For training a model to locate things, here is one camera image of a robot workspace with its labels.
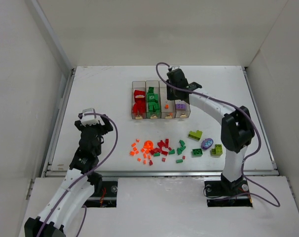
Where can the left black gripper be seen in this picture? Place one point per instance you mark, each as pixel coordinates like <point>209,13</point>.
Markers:
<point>106,121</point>

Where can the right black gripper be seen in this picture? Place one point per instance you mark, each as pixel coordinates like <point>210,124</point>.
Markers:
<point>174,92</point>

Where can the purple lego brick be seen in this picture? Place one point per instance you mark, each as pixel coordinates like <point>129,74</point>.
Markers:
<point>180,107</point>

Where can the tall green lego stack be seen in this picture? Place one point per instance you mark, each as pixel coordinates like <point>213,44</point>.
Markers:
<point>151,90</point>

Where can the red flower lego piece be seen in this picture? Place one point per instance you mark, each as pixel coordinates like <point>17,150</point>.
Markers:
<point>139,95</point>

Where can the lime green stepped brick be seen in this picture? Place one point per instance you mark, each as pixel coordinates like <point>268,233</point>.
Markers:
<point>195,135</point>

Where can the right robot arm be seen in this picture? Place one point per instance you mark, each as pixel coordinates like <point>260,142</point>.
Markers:
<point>236,128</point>

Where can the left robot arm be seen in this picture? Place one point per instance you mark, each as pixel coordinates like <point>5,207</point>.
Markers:
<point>81,180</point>

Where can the clear container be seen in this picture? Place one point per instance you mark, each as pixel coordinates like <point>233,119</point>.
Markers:
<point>168,110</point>
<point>138,85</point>
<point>155,84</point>
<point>182,114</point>

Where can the orange round lego piece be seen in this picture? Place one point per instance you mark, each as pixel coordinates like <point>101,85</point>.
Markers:
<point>148,144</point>

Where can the purple flower lego piece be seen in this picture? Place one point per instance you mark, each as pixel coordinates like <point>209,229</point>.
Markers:
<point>207,143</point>

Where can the green square lego brick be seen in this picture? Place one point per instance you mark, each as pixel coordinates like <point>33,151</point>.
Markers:
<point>197,152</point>

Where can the lime green lego brick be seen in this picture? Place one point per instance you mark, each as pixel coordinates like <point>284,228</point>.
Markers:
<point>217,151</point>

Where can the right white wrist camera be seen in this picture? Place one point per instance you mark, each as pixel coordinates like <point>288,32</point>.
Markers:
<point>171,68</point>

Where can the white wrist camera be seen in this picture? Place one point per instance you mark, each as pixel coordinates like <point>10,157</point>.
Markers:
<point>171,68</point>
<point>88,117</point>

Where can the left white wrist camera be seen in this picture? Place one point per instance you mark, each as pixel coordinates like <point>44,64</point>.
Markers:
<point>88,117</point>

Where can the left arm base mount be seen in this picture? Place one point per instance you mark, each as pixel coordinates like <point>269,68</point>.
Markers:
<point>105,197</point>

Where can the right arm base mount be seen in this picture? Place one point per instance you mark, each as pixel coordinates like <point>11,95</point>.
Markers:
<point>218,196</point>

